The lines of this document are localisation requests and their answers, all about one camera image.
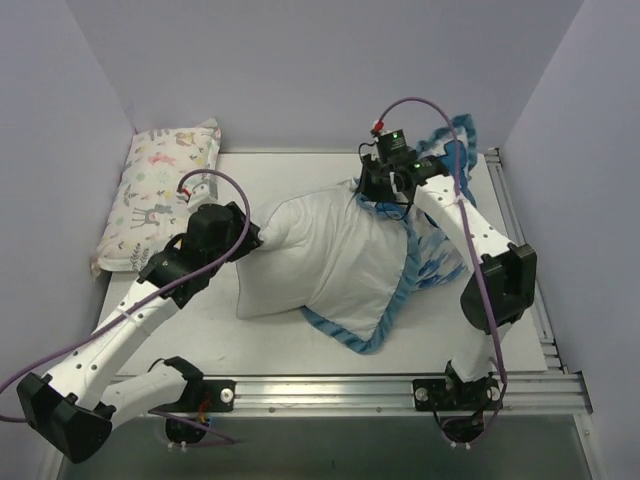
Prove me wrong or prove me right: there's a blue houndstooth pillowcase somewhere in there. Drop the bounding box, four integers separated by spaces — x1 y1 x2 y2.
297 112 482 357

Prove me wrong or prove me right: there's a white pillow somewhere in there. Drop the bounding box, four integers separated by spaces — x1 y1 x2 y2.
236 183 420 352

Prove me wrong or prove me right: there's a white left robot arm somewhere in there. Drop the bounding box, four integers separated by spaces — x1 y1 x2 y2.
17 202 260 464

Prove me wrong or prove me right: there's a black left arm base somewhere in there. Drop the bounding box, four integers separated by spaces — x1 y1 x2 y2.
160 379 238 450

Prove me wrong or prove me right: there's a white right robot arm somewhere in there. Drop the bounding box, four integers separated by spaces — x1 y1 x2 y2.
361 125 537 409

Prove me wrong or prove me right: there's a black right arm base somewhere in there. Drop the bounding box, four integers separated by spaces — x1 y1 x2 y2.
412 369 505 450

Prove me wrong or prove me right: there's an animal print pillow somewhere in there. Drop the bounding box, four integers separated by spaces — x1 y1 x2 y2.
91 118 221 277

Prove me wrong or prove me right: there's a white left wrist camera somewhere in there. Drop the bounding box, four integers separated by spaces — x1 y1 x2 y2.
187 185 216 213

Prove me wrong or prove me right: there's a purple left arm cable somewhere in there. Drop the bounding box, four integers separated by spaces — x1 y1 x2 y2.
0 169 251 446

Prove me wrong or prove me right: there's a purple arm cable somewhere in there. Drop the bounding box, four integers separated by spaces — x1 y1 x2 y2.
370 97 505 426
0 169 251 446

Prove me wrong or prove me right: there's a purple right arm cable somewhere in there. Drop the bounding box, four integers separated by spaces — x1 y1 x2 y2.
370 97 505 426

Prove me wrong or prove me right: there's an aluminium front rail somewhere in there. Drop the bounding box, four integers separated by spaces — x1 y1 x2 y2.
115 375 594 416

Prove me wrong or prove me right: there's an aluminium rail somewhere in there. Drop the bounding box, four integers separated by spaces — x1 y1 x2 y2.
115 375 594 416
484 148 592 416

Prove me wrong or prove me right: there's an aluminium right side rail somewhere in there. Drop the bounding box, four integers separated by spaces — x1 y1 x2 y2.
484 148 592 416

